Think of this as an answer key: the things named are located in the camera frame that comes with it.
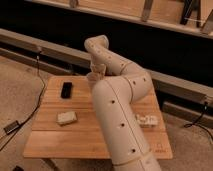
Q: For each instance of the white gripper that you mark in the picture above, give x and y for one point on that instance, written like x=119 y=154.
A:
x=98 y=68

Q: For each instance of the translucent ceramic cup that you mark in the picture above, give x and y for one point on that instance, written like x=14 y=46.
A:
x=93 y=78

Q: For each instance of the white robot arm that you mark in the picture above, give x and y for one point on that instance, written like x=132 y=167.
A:
x=116 y=82

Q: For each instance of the black phone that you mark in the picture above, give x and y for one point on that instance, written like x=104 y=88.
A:
x=66 y=90

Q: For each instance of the beige sponge block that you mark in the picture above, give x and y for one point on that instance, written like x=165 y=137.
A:
x=66 y=117

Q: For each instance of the wooden table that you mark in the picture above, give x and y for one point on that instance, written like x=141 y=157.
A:
x=81 y=139

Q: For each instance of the white plastic bottle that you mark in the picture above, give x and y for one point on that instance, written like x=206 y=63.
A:
x=147 y=120

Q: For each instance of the black power adapter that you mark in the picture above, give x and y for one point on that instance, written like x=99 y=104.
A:
x=11 y=127

